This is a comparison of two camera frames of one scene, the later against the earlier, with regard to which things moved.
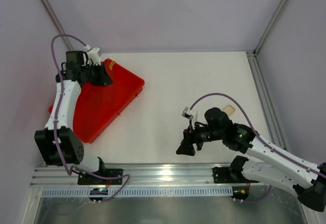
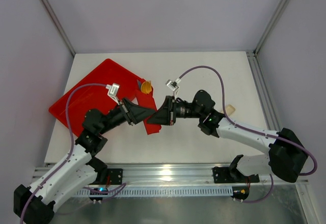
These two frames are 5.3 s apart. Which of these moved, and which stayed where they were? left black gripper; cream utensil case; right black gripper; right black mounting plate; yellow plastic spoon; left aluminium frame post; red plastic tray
Moved: yellow plastic spoon; left black gripper; right black gripper
Stayed: right black mounting plate; red plastic tray; left aluminium frame post; cream utensil case
